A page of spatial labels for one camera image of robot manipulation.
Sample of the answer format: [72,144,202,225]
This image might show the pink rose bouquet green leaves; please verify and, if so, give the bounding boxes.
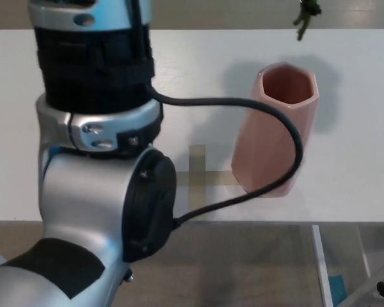
[292,0,323,41]

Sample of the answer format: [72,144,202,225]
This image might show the pink faceted ceramic vase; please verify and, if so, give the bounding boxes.
[230,62,319,198]

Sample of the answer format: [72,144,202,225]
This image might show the thin white table leg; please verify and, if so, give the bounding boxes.
[356,225,372,279]

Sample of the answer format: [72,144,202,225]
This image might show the teal floor item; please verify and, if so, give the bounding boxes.
[328,274,346,307]

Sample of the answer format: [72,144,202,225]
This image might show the short beige tape strip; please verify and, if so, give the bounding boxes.
[175,171,237,187]

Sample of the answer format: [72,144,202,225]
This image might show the long beige tape strip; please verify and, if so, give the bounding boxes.
[188,144,207,221]

